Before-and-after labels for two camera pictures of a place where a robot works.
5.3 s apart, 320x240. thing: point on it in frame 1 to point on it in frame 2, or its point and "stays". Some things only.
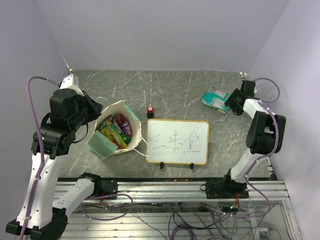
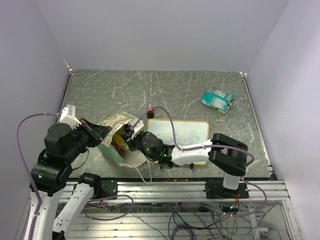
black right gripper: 230,102 to 131,142
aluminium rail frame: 179,210 stays
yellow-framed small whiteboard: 177,141 stays
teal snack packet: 216,99 stays
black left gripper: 95,107 to 97,132
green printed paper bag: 100,145 to 116,142
